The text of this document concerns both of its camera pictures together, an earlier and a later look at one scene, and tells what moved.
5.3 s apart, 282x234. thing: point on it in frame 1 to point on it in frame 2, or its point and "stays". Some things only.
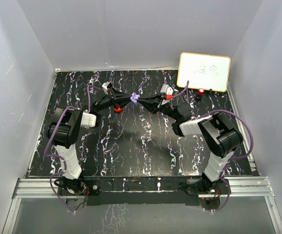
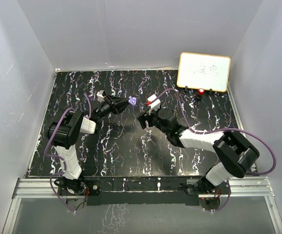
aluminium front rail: (256, 187) stays
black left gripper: (122, 99) to (122, 103)
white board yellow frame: (203, 71) stays
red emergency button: (200, 91) stays
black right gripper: (152, 103) to (143, 117)
